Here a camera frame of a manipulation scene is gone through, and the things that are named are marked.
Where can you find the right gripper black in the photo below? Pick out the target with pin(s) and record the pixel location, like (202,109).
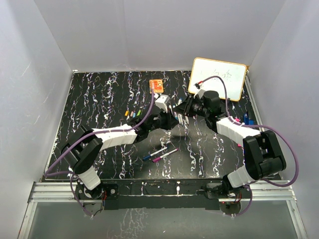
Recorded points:
(185,108)

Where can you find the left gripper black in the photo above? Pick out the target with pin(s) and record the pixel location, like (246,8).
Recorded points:
(170,121)

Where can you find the cyan marker pen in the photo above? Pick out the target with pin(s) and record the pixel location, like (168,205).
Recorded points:
(178,116)

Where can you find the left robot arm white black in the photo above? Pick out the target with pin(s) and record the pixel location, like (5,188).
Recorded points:
(86,143)

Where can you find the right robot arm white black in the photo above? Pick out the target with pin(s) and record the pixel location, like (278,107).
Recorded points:
(262,153)

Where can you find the magenta marker pen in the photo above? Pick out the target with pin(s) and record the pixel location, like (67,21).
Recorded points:
(165,155)

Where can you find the dark blue marker pen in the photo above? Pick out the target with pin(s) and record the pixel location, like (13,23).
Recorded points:
(154,153)

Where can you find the blue object at edge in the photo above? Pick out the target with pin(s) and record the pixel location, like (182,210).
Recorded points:
(247,119)

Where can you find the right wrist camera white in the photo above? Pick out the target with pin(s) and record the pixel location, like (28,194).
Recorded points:
(200,90)

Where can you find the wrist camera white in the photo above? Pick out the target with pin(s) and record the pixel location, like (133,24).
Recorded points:
(162,102)
(200,90)

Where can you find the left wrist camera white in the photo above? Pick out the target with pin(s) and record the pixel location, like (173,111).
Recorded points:
(162,102)

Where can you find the white board orange frame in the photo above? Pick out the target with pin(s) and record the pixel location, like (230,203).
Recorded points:
(226,78)

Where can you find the black base frame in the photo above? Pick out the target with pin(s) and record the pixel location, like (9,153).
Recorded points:
(158,194)

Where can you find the aluminium rail frame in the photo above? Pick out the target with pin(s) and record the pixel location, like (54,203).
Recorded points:
(60,192)

